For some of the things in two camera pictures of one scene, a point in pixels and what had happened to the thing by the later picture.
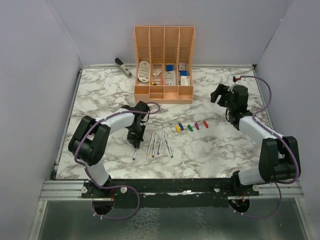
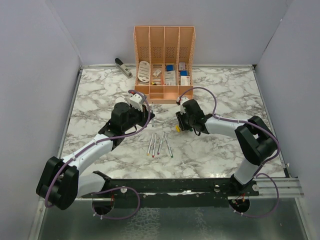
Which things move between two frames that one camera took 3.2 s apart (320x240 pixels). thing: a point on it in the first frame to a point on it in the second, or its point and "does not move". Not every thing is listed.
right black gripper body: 228,95 to 186,122
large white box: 185,80 does not move
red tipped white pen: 154,144 does not move
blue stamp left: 169,67 does not move
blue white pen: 135,154 to 152,110
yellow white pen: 148,151 does not move
